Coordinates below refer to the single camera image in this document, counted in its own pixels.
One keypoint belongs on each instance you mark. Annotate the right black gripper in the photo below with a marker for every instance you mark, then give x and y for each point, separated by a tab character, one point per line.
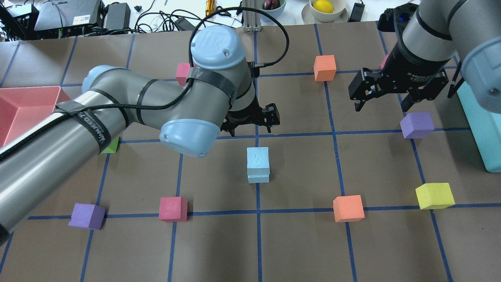
410	70

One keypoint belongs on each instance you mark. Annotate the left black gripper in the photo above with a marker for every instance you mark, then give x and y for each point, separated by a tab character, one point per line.
271	114

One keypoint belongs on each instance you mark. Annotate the light blue block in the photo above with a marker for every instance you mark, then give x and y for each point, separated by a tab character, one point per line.
258	161
254	179

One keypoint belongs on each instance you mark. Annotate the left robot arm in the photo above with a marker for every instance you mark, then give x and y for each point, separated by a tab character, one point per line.
219	95

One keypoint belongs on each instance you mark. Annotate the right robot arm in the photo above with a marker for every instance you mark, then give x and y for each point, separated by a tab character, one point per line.
428	36

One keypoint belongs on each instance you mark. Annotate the pink block right far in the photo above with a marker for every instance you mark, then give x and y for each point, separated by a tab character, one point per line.
383	63

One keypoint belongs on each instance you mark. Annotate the purple block right side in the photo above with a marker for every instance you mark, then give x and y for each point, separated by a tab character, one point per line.
417	125

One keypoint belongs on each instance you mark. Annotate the purple block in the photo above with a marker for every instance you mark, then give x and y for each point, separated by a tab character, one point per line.
87	216
417	125

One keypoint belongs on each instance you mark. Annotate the orange block far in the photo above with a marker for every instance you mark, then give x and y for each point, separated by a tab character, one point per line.
325	68

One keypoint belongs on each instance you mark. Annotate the orange block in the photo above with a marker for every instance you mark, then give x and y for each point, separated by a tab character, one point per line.
348	209
325	68

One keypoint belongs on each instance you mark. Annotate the pink block left far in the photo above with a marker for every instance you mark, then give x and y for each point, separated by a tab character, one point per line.
183	70

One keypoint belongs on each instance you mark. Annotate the cyan tray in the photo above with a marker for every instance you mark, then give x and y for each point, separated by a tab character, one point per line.
485	127

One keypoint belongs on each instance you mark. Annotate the yellow block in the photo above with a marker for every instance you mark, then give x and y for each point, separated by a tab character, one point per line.
434	196

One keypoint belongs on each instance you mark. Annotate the cream bowl with lemon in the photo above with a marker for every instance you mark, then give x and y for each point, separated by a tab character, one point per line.
325	11

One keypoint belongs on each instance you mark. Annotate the dark pink block left near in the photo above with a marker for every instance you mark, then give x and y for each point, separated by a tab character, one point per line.
173	209

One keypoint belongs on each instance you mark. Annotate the orange block near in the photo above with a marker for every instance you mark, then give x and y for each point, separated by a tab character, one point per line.
348	209

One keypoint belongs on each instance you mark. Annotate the blue bowl with fruit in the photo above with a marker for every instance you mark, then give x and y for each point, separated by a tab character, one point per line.
273	8

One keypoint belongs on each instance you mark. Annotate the scissors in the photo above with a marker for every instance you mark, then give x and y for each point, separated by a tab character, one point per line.
233	14

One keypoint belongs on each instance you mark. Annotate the brass cylinder tool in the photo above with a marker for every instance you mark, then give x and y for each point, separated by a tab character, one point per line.
209	7

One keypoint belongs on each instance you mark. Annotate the green block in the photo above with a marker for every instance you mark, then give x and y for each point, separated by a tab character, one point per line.
113	147

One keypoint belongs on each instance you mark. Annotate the black power adapter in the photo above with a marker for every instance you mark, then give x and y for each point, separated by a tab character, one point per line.
117	16

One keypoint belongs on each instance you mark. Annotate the purple block left side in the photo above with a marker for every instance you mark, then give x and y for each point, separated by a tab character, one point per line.
87	216

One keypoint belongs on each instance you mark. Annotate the black mini computer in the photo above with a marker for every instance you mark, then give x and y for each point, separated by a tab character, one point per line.
67	14

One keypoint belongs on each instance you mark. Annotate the pink tray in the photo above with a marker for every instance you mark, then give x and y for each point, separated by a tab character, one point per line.
24	107

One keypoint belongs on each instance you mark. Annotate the aluminium frame post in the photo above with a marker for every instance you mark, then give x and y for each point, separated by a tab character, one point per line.
251	19

